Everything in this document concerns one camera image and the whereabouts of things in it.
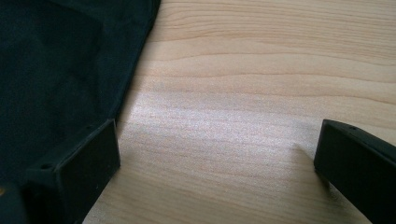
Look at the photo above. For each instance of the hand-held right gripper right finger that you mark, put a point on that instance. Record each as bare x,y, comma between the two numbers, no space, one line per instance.
358,168

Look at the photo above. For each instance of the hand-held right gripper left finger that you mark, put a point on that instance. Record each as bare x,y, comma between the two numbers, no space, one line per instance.
84,168

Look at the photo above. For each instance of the black short-sleeved shirt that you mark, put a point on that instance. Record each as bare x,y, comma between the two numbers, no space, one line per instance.
56,62

